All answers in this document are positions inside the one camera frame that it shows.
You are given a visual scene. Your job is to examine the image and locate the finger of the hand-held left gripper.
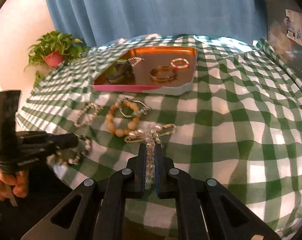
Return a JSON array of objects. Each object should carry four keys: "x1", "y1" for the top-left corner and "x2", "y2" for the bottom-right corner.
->
[
  {"x1": 16, "y1": 142, "x2": 76, "y2": 166},
  {"x1": 16, "y1": 132, "x2": 79, "y2": 145}
]

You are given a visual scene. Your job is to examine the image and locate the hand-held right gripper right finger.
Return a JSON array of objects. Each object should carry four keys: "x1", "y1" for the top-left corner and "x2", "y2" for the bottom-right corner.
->
[{"x1": 154, "y1": 145, "x2": 282, "y2": 240}]

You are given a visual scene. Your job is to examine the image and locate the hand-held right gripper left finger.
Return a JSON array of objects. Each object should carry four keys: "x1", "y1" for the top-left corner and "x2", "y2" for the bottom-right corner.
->
[{"x1": 21, "y1": 144, "x2": 146, "y2": 240}]

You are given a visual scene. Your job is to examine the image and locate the clear crystal bracelet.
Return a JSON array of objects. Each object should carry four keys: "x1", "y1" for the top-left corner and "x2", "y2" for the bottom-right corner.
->
[{"x1": 140, "y1": 125, "x2": 164, "y2": 189}]

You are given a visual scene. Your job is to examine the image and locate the pearl and gold bracelet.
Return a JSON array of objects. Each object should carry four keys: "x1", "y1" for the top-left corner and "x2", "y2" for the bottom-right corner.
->
[{"x1": 124, "y1": 124, "x2": 177, "y2": 143}]

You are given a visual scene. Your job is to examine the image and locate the dark and pearl bead bracelet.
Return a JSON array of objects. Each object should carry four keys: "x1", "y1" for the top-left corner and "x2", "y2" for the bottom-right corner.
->
[{"x1": 47, "y1": 136, "x2": 93, "y2": 166}]

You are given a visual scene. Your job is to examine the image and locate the white bead bracelet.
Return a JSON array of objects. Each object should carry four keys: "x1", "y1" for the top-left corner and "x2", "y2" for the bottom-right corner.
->
[{"x1": 74, "y1": 103, "x2": 104, "y2": 128}]

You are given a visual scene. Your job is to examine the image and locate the wooden bead bracelet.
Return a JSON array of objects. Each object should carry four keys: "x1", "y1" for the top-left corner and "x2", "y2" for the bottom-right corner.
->
[{"x1": 105, "y1": 99, "x2": 141, "y2": 137}]

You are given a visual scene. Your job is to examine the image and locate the gold bangle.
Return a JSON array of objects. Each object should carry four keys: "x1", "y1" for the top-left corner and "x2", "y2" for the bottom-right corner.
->
[{"x1": 150, "y1": 66, "x2": 178, "y2": 82}]

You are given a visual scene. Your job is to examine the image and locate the dark green bangle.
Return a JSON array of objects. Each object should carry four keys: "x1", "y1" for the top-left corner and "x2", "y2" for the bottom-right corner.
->
[{"x1": 105, "y1": 60, "x2": 135, "y2": 83}]

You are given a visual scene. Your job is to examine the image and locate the orange metal tray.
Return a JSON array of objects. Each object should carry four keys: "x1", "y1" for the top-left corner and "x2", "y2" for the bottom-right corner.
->
[{"x1": 92, "y1": 46, "x2": 198, "y2": 96}]

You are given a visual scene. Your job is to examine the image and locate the thin silver bracelet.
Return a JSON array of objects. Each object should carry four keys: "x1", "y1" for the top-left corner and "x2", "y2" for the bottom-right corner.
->
[{"x1": 128, "y1": 57, "x2": 145, "y2": 67}]

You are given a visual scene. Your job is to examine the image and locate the red and gold bracelet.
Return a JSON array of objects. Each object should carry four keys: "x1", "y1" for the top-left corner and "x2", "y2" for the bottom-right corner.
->
[{"x1": 170, "y1": 58, "x2": 190, "y2": 70}]

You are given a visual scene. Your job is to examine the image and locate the person's left hand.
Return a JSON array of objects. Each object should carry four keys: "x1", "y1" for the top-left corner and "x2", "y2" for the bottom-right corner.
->
[{"x1": 0, "y1": 166, "x2": 30, "y2": 202}]

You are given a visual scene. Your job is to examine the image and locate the green plant in red pot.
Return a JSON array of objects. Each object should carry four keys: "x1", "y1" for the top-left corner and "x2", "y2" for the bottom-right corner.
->
[{"x1": 25, "y1": 30, "x2": 91, "y2": 85}]

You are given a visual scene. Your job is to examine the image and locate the green white checked tablecloth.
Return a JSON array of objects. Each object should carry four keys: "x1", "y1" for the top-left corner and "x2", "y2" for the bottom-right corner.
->
[{"x1": 16, "y1": 33, "x2": 302, "y2": 233}]

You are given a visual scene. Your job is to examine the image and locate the blue curtain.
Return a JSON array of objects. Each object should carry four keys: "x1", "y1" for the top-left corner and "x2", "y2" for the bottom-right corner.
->
[{"x1": 41, "y1": 0, "x2": 268, "y2": 48}]

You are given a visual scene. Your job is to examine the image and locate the grey storage box purple lid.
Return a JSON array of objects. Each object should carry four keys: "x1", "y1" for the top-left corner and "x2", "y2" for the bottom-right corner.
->
[{"x1": 266, "y1": 5, "x2": 302, "y2": 105}]

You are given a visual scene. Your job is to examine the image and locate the white label sticker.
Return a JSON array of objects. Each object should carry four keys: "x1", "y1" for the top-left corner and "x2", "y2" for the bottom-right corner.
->
[{"x1": 285, "y1": 9, "x2": 302, "y2": 40}]

